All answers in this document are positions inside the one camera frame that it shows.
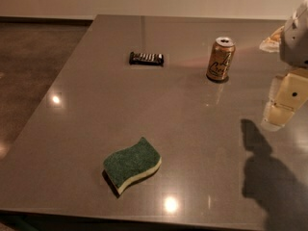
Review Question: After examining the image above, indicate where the black candy bar wrapper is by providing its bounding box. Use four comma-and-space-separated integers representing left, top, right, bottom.
129, 52, 165, 66

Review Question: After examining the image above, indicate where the green and yellow sponge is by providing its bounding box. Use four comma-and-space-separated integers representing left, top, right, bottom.
103, 137, 162, 194

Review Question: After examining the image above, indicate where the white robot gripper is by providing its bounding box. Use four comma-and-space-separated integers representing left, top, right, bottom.
259, 0, 308, 132

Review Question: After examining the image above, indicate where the orange soda can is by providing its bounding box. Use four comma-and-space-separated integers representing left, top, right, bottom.
206, 37, 236, 83

